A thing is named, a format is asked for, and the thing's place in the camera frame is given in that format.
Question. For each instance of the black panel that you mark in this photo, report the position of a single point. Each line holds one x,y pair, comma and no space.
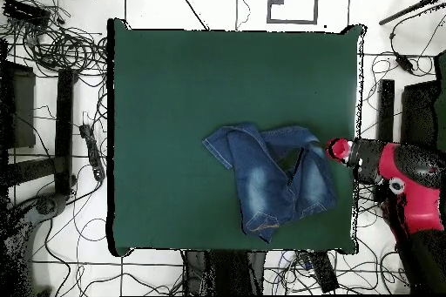
418,112

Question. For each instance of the dark green table cloth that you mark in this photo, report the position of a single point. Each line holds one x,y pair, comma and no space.
156,102

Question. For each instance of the black upright bar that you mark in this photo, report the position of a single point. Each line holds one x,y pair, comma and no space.
386,112
64,129

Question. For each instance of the black power strip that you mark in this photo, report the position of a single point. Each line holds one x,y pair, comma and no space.
93,152

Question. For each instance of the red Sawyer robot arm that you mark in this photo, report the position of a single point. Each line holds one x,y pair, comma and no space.
411,185

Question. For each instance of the black power adapter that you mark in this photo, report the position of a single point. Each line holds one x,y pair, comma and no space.
404,62

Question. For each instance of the black wheeled base leg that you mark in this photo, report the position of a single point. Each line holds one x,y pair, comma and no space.
45,205

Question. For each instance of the blue denim jeans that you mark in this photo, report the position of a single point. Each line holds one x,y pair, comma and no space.
264,185

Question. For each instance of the black electronics box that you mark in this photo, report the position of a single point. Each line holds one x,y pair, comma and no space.
24,11

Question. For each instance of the black case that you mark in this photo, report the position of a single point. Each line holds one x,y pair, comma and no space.
21,105

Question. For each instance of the gray square frame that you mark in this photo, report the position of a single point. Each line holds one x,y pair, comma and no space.
292,22

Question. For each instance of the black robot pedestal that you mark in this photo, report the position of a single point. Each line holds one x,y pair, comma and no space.
226,272

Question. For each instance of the black tripod leg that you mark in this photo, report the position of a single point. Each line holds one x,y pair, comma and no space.
407,9

